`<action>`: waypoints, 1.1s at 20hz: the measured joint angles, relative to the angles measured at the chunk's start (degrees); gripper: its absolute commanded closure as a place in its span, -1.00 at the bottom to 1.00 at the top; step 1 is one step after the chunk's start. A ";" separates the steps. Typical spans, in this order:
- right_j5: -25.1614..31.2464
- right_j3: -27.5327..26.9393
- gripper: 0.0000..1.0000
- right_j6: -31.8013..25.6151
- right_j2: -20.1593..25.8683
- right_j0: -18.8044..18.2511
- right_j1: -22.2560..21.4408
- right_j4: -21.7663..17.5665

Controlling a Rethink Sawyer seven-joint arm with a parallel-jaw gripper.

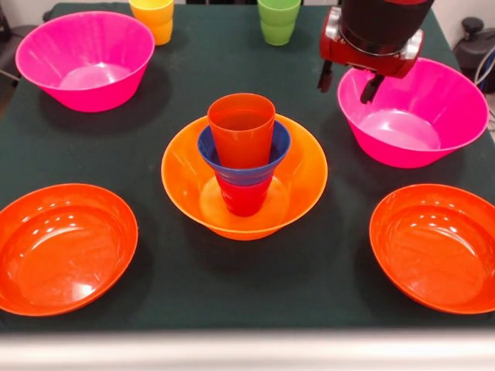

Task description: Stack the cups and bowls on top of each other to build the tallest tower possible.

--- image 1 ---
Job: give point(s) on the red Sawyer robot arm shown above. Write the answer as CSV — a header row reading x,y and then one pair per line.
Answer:
x,y
383,19

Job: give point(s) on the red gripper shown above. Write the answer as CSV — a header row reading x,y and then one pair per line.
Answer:
x,y
367,62

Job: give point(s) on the dark green tablecloth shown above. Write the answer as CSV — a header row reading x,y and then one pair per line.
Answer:
x,y
251,290

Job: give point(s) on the pink large bowl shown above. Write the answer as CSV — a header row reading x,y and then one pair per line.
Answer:
x,y
425,116
85,50

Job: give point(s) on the orange large bowl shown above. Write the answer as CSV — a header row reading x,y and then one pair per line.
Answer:
x,y
181,174

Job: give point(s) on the red shallow bowl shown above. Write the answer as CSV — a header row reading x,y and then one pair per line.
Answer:
x,y
437,251
62,251

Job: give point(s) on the red-orange plastic cup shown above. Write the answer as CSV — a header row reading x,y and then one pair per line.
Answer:
x,y
241,135

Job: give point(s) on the blue small bowl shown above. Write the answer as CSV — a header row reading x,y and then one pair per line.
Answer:
x,y
241,175

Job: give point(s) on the crimson plastic cup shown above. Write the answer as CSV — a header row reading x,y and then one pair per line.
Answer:
x,y
243,199

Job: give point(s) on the green plastic cup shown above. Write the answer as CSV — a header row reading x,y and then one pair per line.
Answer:
x,y
278,23

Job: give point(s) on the yellow plastic cup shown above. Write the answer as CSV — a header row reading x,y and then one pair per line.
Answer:
x,y
152,23

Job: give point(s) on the black pedestal foot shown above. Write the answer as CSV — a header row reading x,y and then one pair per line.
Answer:
x,y
5,27
470,50

